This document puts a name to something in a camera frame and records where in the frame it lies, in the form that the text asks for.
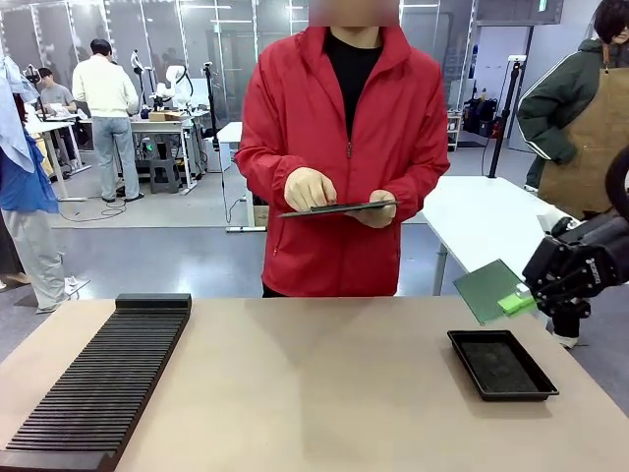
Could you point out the black shallow plastic tray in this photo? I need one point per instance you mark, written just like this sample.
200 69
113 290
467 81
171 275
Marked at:
501 366

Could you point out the black tablet clipboard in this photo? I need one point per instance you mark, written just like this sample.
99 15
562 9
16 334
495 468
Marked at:
339 208

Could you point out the white desk with grey legs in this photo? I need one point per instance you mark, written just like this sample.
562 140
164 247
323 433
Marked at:
54 129

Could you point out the person's left forearm red sleeve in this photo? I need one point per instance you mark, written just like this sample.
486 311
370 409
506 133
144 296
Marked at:
422 182

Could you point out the person in green jacket apron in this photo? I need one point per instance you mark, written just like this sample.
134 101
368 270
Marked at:
575 123

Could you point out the person in white sweater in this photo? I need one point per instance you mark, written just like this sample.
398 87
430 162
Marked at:
108 108

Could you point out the small white side table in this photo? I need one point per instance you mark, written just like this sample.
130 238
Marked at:
236 162

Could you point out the cardboard box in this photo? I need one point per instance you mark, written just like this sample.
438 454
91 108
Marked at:
164 116

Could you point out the wooden shoe rack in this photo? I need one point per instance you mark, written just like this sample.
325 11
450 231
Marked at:
453 133

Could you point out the green PCB board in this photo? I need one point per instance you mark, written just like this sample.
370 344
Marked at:
484 290

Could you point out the thin black tripod stand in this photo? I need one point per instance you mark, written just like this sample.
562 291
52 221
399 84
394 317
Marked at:
212 108

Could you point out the person in blue shirt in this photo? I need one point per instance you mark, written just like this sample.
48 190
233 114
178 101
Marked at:
29 196

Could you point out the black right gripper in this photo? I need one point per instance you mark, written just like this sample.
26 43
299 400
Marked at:
599 255

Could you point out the person's left hand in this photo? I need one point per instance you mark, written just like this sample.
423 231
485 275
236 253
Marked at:
378 214

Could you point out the grey step stool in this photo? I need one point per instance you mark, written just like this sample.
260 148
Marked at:
163 174

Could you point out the black bags pile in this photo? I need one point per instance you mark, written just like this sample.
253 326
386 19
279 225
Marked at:
484 115

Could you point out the white desk with robots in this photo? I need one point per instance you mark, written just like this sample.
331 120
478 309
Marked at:
167 129

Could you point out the person's right hand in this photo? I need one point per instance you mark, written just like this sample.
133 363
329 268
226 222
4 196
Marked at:
309 189

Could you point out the light blue cloth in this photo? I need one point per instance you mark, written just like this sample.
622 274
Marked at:
12 113

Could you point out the seated person in grey shirt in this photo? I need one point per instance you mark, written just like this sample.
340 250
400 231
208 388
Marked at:
56 93

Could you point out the black slotted PCB rack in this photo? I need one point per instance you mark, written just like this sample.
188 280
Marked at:
98 388

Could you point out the white rounded table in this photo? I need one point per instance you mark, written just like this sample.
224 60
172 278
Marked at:
481 221

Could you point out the person in red jacket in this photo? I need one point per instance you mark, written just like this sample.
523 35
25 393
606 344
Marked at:
349 123

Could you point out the black tripod pole with camera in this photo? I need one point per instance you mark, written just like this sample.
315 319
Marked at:
503 113

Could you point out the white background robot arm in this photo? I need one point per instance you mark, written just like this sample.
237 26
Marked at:
174 86

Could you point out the person's right forearm red sleeve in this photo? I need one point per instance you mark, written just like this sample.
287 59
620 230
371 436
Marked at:
270 164

